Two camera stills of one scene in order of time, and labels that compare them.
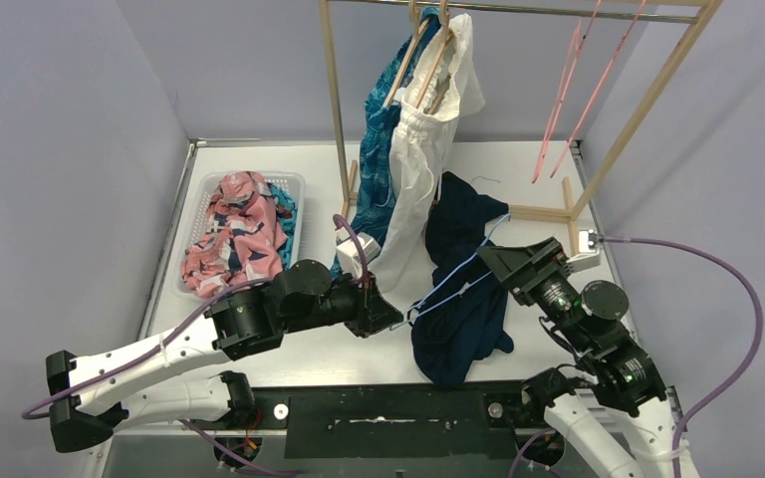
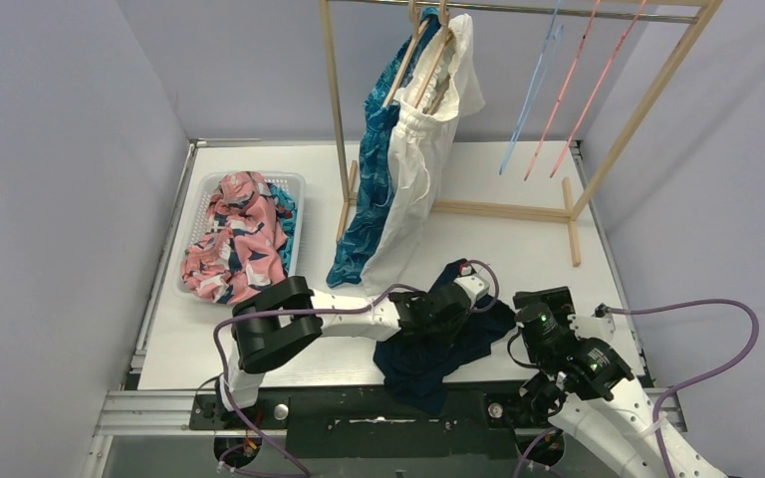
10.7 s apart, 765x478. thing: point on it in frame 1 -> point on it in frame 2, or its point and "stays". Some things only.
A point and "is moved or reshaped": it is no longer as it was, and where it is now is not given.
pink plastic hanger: x=598 y=88 stays
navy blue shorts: x=461 y=322 -> x=416 y=369
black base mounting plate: x=390 y=423 stays
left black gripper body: x=366 y=306 -> x=442 y=298
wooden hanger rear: x=420 y=28 stays
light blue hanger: x=407 y=316 is moved or reshaped
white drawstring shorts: x=443 y=85 stays
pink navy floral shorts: x=244 y=239 stays
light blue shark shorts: x=285 y=218 stays
